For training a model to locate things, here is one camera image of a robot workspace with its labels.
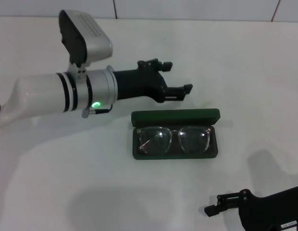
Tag clear white glasses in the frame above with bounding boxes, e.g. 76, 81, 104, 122
137, 125, 212, 155

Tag green glasses case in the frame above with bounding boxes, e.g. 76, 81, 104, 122
131, 108, 221, 161

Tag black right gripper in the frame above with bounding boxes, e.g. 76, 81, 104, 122
204, 185, 298, 231

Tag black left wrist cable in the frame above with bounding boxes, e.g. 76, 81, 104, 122
82, 104, 113, 119

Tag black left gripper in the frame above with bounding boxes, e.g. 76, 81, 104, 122
113, 58, 193, 103

